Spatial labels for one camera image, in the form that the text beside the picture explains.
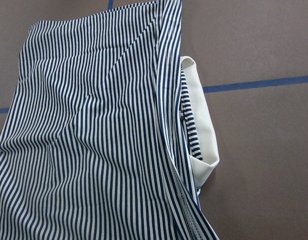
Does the blue white striped polo shirt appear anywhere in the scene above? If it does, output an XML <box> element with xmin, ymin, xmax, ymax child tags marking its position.
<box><xmin>0</xmin><ymin>0</ymin><xmax>218</xmax><ymax>240</ymax></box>

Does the brown paper table cover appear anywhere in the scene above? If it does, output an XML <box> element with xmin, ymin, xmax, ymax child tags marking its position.
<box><xmin>0</xmin><ymin>0</ymin><xmax>308</xmax><ymax>240</ymax></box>

